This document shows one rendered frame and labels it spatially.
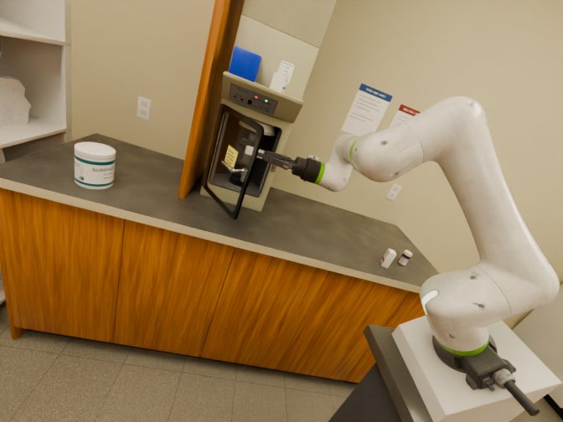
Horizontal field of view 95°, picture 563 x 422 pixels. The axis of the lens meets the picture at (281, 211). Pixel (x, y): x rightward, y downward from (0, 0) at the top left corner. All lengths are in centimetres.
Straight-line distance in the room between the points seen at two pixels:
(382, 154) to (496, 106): 157
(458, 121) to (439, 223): 165
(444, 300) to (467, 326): 7
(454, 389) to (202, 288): 98
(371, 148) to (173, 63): 130
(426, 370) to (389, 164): 59
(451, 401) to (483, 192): 52
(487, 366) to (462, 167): 48
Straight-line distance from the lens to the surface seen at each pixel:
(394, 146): 63
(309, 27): 122
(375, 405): 110
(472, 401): 91
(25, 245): 149
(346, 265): 123
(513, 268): 78
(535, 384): 93
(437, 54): 189
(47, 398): 177
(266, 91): 109
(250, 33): 121
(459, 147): 69
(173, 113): 172
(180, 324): 152
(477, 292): 76
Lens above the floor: 154
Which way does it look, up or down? 25 degrees down
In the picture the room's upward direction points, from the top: 21 degrees clockwise
